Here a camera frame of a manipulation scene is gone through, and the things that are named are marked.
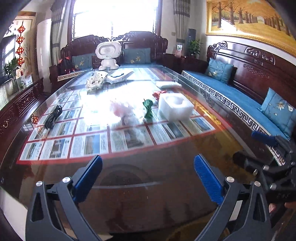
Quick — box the green plastic bag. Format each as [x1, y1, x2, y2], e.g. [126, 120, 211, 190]
[142, 99, 153, 119]

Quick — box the pink clear plastic bag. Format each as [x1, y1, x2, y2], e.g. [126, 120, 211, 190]
[111, 101, 141, 127]

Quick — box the person's right hand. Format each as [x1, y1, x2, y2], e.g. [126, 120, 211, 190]
[268, 201, 296, 213]

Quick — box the blue cushion near right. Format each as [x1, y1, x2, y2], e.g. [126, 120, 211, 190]
[259, 88, 295, 138]

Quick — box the blue cushion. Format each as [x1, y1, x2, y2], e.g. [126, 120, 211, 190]
[205, 58, 234, 84]
[259, 88, 295, 138]

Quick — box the right rosewood sofa bench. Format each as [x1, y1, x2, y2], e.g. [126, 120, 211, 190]
[182, 41, 295, 164]

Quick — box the blue cushion far right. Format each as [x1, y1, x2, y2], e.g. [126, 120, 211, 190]
[205, 58, 234, 84]

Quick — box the dark wooden coffee table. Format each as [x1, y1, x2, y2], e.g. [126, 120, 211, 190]
[1, 68, 256, 235]

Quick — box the white flat packet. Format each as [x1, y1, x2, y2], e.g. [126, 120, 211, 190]
[155, 81, 182, 89]

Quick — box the red wrapper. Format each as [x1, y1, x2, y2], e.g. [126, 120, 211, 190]
[152, 90, 166, 100]

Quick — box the left rosewood cabinet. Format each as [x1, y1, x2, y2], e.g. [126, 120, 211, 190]
[1, 78, 46, 149]

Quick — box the potted green plant corner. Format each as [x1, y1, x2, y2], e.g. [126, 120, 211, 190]
[187, 39, 201, 59]

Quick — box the yellow autumn trees painting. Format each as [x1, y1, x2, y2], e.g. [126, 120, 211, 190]
[206, 1, 295, 56]

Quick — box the lucky bamboo plant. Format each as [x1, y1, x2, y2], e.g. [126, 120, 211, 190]
[4, 57, 20, 92]

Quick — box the white crumpled floral bag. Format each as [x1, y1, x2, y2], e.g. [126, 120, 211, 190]
[85, 71, 108, 91]

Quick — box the teal cushion far right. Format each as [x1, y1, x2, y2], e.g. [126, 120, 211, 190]
[123, 48, 151, 64]

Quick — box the teal cushion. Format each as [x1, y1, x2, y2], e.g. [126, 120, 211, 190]
[123, 48, 151, 64]
[72, 53, 93, 71]

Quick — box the white open booklet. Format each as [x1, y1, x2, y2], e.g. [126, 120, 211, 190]
[105, 71, 134, 84]

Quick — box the teal cushion far left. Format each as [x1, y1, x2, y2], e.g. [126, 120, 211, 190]
[72, 53, 93, 71]

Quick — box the far rosewood sofa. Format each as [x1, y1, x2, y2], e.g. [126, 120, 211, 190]
[49, 31, 168, 91]

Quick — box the red chinese knot decoration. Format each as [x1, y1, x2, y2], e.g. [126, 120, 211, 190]
[16, 23, 26, 67]

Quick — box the white toy robot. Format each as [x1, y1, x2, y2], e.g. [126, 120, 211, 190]
[95, 41, 121, 71]

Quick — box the white standing air conditioner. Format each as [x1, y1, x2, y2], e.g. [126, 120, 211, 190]
[36, 19, 52, 93]

